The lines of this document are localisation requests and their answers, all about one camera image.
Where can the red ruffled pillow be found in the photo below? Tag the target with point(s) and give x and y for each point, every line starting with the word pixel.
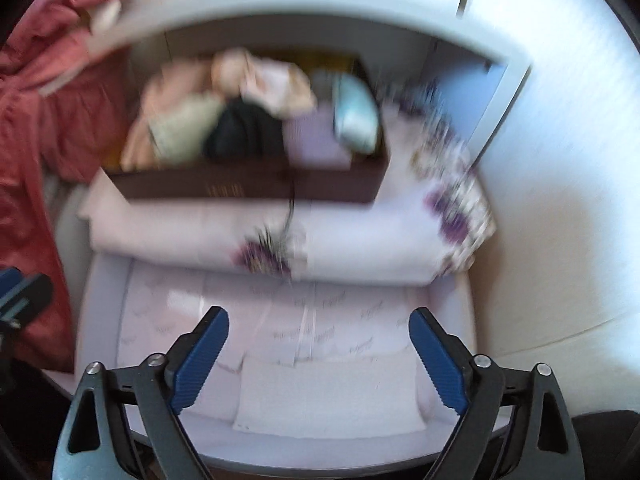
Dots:
pixel 65 20

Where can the white nightstand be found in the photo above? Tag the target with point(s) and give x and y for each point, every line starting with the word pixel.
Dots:
pixel 300 17

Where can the glossy printed paper sheets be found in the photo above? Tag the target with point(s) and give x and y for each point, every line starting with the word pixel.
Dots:
pixel 320 330

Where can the teal cloth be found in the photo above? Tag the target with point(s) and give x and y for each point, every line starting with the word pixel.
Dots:
pixel 355 115

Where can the white textured sheet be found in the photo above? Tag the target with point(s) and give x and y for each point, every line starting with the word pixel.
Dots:
pixel 330 395

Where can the lilac cloth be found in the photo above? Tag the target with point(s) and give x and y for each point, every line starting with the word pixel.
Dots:
pixel 315 140

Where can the floral white pillow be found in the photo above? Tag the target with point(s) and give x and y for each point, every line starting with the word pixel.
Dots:
pixel 375 245

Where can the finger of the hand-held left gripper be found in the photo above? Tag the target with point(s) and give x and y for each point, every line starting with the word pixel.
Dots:
pixel 7 282
pixel 32 295

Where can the red blanket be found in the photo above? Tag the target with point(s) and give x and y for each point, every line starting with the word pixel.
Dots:
pixel 30 185

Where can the black sock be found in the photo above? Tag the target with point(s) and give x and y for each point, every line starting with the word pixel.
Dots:
pixel 245 132

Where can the pink printed cloth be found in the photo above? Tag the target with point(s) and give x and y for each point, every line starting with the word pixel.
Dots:
pixel 280 85

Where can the cream knit sock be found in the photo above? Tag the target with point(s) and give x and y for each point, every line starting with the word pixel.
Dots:
pixel 185 127

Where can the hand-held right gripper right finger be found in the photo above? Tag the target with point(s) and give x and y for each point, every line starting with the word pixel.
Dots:
pixel 437 360

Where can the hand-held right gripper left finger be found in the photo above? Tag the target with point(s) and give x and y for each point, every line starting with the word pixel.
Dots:
pixel 200 360

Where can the brown box with yellow inside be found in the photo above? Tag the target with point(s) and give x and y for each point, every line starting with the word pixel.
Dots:
pixel 200 187

